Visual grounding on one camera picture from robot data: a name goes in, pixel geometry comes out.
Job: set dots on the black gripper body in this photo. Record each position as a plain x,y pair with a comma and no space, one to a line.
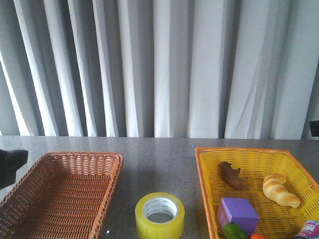
10,162
314,127

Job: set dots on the yellow packing tape roll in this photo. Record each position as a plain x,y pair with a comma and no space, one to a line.
159,202

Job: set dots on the brown wicker basket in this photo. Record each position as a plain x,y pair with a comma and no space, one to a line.
64,195

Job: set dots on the toy croissant bread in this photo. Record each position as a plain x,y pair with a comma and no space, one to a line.
274,189

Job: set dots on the yellow woven basket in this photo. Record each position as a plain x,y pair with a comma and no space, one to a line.
275,221

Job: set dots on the grey white curtain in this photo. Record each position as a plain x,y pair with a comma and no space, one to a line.
234,69

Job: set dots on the brown toy animal figure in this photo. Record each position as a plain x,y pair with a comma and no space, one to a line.
231,176

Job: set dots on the blue printed drink can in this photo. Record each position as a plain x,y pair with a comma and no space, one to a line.
310,230

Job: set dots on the purple foam block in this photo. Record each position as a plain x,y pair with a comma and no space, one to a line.
238,211

